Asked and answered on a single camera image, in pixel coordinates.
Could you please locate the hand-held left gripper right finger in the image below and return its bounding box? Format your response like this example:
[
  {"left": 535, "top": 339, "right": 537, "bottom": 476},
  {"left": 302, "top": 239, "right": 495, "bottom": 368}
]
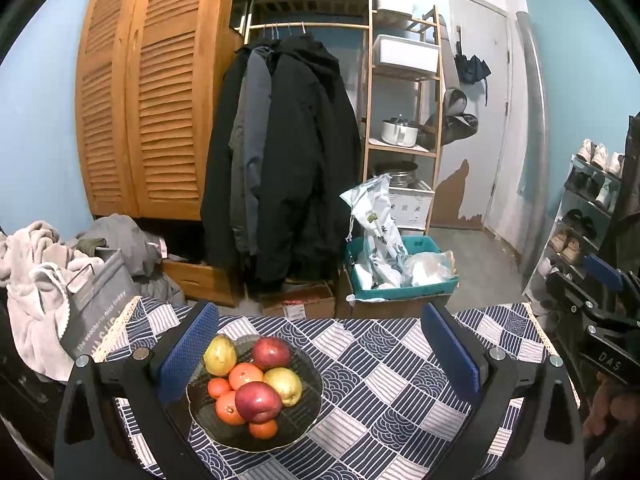
[{"left": 421, "top": 302, "right": 586, "bottom": 480}]

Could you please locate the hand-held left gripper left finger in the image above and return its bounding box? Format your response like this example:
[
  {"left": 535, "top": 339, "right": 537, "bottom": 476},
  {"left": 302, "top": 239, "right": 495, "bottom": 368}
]
[{"left": 54, "top": 300, "right": 221, "bottom": 480}]

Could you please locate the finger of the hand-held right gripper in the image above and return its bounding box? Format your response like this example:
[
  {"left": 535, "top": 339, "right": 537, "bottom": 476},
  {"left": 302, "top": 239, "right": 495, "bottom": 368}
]
[
  {"left": 582, "top": 254, "right": 640, "bottom": 293},
  {"left": 545, "top": 271, "right": 608, "bottom": 328}
]

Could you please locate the yellow green mango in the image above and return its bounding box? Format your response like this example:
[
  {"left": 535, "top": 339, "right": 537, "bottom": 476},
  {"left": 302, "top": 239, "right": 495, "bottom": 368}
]
[
  {"left": 264, "top": 367, "right": 304, "bottom": 407},
  {"left": 203, "top": 335, "right": 238, "bottom": 377}
]

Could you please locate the orange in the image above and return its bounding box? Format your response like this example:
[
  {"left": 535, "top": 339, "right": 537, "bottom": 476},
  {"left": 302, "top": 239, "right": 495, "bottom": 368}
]
[
  {"left": 228, "top": 363, "right": 265, "bottom": 392},
  {"left": 215, "top": 391, "right": 248, "bottom": 426}
]

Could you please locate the red apple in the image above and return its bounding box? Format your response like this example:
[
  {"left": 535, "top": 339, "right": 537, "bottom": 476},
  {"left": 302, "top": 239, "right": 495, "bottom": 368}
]
[
  {"left": 252, "top": 337, "right": 292, "bottom": 372},
  {"left": 235, "top": 381, "right": 283, "bottom": 423}
]

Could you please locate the green glass plate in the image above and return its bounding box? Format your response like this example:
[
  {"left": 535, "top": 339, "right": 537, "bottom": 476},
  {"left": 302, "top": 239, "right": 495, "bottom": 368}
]
[{"left": 186, "top": 334, "right": 323, "bottom": 452}]

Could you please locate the person's right hand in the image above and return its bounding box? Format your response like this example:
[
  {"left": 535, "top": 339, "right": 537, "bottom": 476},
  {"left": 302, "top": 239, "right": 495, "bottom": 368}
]
[{"left": 582, "top": 372, "right": 640, "bottom": 441}]

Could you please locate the plain cardboard box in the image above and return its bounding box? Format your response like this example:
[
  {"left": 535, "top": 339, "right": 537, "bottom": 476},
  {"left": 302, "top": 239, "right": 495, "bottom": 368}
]
[{"left": 337, "top": 290, "right": 453, "bottom": 320}]

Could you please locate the teal plastic crate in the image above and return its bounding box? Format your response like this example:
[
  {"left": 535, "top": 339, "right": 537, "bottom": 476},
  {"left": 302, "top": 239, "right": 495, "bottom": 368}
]
[{"left": 345, "top": 235, "right": 460, "bottom": 302}]

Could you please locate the blue white patterned tablecloth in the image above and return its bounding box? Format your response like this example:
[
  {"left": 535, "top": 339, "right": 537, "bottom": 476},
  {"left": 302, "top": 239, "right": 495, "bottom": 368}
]
[{"left": 92, "top": 296, "right": 581, "bottom": 480}]

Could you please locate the metal shoe rack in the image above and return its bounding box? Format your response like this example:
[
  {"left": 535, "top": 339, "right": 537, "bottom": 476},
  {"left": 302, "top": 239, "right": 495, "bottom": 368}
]
[{"left": 522, "top": 155, "right": 626, "bottom": 316}]

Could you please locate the clear plastic bag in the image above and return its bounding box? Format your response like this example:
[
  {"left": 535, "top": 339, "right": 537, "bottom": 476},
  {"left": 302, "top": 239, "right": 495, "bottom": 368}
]
[{"left": 402, "top": 251, "right": 458, "bottom": 288}]

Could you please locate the grey printed storage bag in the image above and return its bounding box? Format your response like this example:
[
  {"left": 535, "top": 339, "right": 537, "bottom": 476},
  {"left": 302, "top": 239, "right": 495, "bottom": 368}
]
[{"left": 60, "top": 247, "right": 138, "bottom": 361}]

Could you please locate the shoe rack with shoes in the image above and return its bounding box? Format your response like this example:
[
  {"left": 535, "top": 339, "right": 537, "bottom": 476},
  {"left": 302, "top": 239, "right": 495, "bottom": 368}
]
[{"left": 530, "top": 140, "right": 626, "bottom": 306}]

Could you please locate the cardboard box with red label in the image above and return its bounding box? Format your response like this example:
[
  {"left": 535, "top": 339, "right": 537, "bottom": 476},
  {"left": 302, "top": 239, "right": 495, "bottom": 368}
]
[{"left": 260, "top": 282, "right": 336, "bottom": 318}]

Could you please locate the grey clothes pile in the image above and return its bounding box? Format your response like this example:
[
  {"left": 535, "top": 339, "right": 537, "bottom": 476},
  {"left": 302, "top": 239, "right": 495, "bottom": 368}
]
[{"left": 75, "top": 214, "right": 186, "bottom": 306}]

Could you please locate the white printed rice bag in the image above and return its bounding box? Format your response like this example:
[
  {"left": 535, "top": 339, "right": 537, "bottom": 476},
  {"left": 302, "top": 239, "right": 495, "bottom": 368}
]
[{"left": 341, "top": 174, "right": 408, "bottom": 291}]

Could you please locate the white patterned box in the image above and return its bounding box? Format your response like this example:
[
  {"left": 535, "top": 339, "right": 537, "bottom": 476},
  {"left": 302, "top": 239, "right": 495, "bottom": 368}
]
[{"left": 387, "top": 187, "right": 435, "bottom": 228}]

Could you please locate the beige fleece blanket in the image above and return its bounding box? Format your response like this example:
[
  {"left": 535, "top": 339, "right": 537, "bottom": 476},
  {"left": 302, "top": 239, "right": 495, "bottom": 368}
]
[{"left": 0, "top": 220, "right": 96, "bottom": 381}]

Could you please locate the white door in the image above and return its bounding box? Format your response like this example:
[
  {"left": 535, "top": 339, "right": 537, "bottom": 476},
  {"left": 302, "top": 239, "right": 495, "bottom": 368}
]
[{"left": 447, "top": 0, "right": 511, "bottom": 233}]

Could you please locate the black jacket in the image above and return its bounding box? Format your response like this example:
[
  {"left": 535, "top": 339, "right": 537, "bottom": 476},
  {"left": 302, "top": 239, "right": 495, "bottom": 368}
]
[{"left": 200, "top": 45, "right": 251, "bottom": 271}]

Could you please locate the steel pot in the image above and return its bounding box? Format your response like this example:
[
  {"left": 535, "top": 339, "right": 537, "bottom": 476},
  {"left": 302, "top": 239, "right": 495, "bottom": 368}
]
[{"left": 375, "top": 161, "right": 418, "bottom": 188}]

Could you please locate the dark olive hanging bag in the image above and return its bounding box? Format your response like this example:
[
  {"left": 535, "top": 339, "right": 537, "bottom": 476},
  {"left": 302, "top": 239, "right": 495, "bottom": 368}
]
[{"left": 417, "top": 114, "right": 480, "bottom": 150}]

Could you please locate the black hooded coat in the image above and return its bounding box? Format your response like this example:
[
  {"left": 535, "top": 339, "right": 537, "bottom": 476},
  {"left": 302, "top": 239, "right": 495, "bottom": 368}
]
[{"left": 255, "top": 34, "right": 363, "bottom": 291}]

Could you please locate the grey hanging bag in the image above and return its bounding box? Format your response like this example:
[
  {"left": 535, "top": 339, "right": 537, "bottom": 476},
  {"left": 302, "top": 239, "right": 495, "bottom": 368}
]
[{"left": 442, "top": 89, "right": 468, "bottom": 116}]

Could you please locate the white pot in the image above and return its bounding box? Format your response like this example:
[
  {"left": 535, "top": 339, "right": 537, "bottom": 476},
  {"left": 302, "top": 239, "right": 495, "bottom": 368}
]
[{"left": 381, "top": 117, "right": 420, "bottom": 147}]

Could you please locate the grey jacket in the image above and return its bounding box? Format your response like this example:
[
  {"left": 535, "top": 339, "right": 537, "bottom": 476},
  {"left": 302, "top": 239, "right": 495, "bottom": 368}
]
[{"left": 230, "top": 47, "right": 273, "bottom": 256}]

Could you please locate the wooden louvered wardrobe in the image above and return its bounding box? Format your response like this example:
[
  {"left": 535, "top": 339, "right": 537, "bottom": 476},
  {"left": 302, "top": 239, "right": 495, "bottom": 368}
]
[{"left": 75, "top": 0, "right": 246, "bottom": 306}]

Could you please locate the wooden shelf rack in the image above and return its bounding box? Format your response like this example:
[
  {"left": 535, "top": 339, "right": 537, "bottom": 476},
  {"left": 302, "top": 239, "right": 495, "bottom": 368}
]
[{"left": 245, "top": 0, "right": 446, "bottom": 241}]

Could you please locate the grey folded board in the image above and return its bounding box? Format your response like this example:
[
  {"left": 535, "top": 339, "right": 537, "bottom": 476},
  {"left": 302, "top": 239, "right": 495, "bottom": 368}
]
[{"left": 439, "top": 12, "right": 455, "bottom": 96}]

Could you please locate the large white storage bin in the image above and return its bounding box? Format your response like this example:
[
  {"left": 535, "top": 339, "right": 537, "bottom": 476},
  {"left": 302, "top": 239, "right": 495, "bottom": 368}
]
[{"left": 374, "top": 35, "right": 441, "bottom": 73}]

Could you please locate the silver duct pipe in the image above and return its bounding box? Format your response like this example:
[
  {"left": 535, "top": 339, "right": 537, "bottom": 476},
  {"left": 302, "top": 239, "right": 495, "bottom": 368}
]
[{"left": 515, "top": 10, "right": 551, "bottom": 271}]

